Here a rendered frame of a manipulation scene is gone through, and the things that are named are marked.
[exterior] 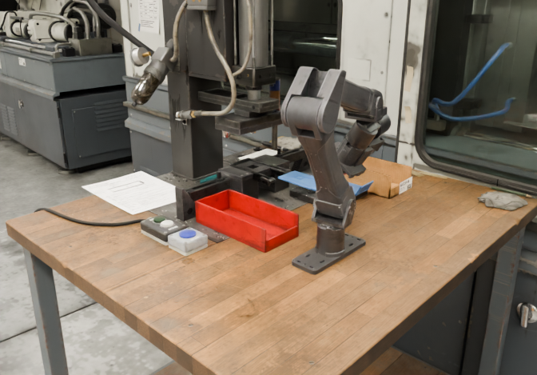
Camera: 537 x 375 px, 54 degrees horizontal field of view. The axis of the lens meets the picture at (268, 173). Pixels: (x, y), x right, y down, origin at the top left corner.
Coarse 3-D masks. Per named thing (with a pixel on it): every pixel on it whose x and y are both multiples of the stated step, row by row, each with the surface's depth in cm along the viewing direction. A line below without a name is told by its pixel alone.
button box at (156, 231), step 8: (40, 208) 146; (64, 216) 138; (160, 216) 132; (88, 224) 134; (96, 224) 134; (104, 224) 133; (112, 224) 133; (120, 224) 133; (128, 224) 134; (144, 224) 128; (152, 224) 128; (160, 224) 127; (176, 224) 128; (144, 232) 129; (152, 232) 126; (160, 232) 124; (168, 232) 124; (176, 232) 125; (160, 240) 125
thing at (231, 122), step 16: (208, 96) 155; (224, 96) 150; (240, 96) 154; (256, 96) 145; (240, 112) 145; (256, 112) 142; (272, 112) 149; (224, 128) 143; (240, 128) 139; (256, 128) 143
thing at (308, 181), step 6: (288, 174) 143; (294, 174) 143; (300, 174) 143; (306, 174) 143; (288, 180) 139; (294, 180) 139; (300, 180) 139; (306, 180) 139; (312, 180) 139; (312, 186) 135
